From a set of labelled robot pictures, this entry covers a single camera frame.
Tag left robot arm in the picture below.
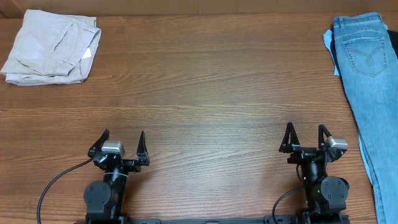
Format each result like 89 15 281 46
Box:
83 130 150 223

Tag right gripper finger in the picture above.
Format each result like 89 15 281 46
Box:
279 122 300 153
318 124 331 148

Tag folded beige trousers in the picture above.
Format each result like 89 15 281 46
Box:
1 9 101 86

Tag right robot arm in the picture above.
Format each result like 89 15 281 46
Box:
272 122 349 224

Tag light blue garment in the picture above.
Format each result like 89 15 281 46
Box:
323 30 340 77

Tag light blue denim jeans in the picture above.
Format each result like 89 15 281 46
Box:
333 12 397 223

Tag black patterned garment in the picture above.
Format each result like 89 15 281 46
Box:
387 30 398 57

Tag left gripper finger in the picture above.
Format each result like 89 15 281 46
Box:
88 129 109 157
136 131 150 166

